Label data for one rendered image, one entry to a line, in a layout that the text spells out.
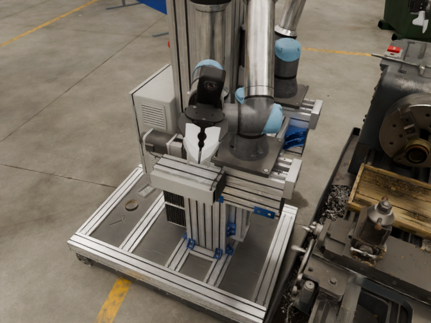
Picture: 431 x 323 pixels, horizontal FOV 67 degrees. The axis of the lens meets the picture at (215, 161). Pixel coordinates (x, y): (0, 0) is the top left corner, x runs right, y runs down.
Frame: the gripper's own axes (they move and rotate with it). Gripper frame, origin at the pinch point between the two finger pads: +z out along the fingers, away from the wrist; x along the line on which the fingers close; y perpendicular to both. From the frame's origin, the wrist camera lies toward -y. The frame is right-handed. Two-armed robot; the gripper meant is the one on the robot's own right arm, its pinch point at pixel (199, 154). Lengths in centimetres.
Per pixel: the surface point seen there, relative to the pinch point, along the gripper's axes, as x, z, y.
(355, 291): -59, -17, 64
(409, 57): -100, -122, 19
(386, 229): -60, -24, 40
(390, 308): -70, -12, 65
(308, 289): -43, -16, 65
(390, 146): -88, -81, 47
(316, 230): -46, -34, 56
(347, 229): -57, -35, 55
